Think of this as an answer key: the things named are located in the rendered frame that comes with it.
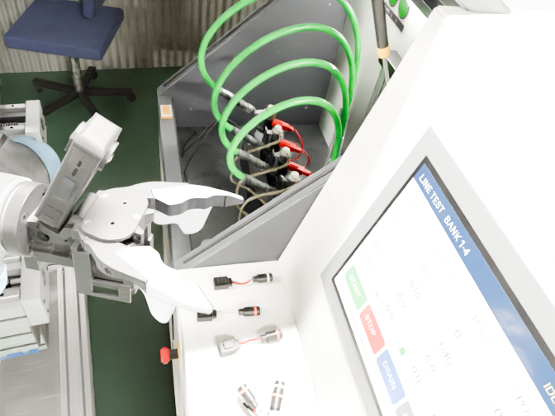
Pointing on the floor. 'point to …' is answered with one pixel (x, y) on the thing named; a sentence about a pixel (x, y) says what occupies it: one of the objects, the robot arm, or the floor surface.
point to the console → (455, 108)
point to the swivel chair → (69, 44)
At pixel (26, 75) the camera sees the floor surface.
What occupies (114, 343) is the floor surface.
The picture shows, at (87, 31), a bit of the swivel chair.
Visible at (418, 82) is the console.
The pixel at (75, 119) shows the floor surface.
